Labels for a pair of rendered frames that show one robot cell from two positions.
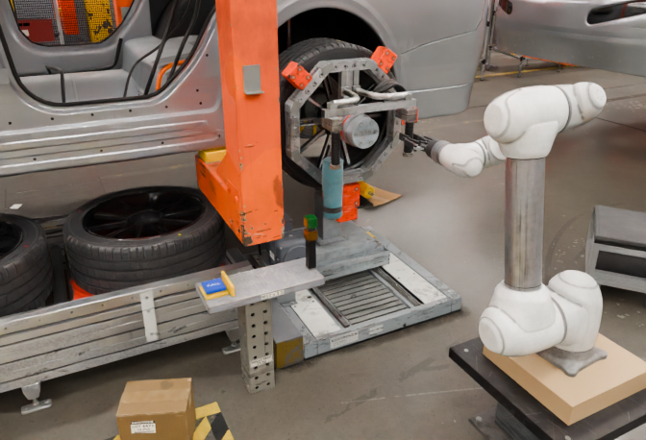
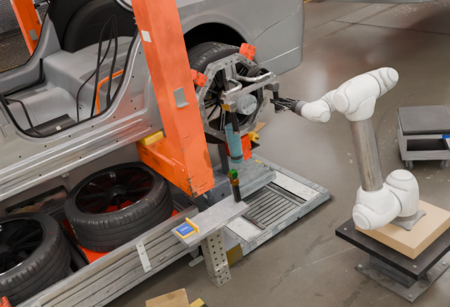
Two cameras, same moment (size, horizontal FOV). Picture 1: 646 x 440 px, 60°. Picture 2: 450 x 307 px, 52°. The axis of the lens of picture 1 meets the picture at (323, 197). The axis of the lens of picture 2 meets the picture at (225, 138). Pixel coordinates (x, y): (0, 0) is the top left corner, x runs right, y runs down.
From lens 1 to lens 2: 0.67 m
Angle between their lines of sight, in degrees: 7
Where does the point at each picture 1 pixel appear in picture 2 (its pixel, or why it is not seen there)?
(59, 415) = not seen: outside the picture
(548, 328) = (392, 208)
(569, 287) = (398, 181)
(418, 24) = (261, 17)
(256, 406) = (225, 294)
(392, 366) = (298, 247)
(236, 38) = (167, 76)
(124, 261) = (117, 226)
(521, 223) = (365, 155)
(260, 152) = (193, 139)
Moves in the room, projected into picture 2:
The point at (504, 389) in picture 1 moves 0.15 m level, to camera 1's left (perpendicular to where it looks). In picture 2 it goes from (373, 247) to (345, 255)
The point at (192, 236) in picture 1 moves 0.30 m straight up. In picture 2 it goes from (155, 198) to (142, 155)
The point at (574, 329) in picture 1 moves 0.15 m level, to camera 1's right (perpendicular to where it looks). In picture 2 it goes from (406, 204) to (434, 197)
